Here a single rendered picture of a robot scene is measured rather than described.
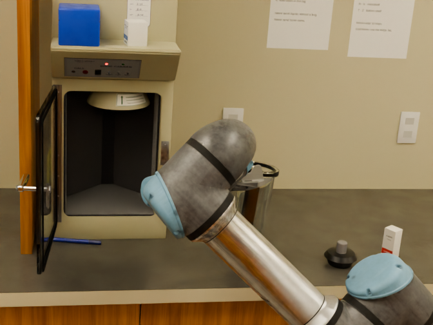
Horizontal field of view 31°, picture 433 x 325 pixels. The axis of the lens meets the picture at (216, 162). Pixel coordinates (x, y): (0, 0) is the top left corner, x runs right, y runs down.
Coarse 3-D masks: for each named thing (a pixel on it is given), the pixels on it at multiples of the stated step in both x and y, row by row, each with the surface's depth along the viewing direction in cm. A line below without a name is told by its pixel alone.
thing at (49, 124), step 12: (48, 96) 190; (36, 120) 173; (48, 120) 189; (36, 132) 174; (48, 132) 190; (36, 144) 175; (48, 144) 191; (36, 156) 176; (48, 156) 192; (36, 168) 176; (48, 168) 193; (36, 180) 177; (48, 180) 194; (36, 192) 178; (36, 204) 179; (36, 216) 180; (48, 216) 197; (36, 228) 181; (48, 228) 198; (48, 240) 199
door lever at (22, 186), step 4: (24, 176) 188; (28, 176) 189; (24, 180) 185; (28, 180) 189; (20, 184) 182; (24, 184) 183; (16, 188) 182; (20, 188) 182; (24, 188) 182; (28, 188) 182; (32, 188) 182
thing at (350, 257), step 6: (336, 246) 214; (342, 246) 212; (330, 252) 213; (336, 252) 214; (342, 252) 213; (348, 252) 214; (330, 258) 212; (336, 258) 211; (342, 258) 211; (348, 258) 211; (354, 258) 212; (330, 264) 214; (336, 264) 212; (342, 264) 211; (348, 264) 212
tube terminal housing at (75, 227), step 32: (64, 0) 196; (96, 0) 198; (160, 0) 200; (160, 32) 203; (160, 96) 209; (160, 128) 212; (64, 224) 216; (96, 224) 218; (128, 224) 220; (160, 224) 221
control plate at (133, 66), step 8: (64, 64) 195; (72, 64) 195; (80, 64) 195; (88, 64) 195; (96, 64) 196; (104, 64) 196; (112, 64) 196; (120, 64) 196; (128, 64) 197; (136, 64) 197; (64, 72) 198; (72, 72) 198; (80, 72) 198; (88, 72) 199; (104, 72) 199; (112, 72) 199; (120, 72) 200; (136, 72) 200
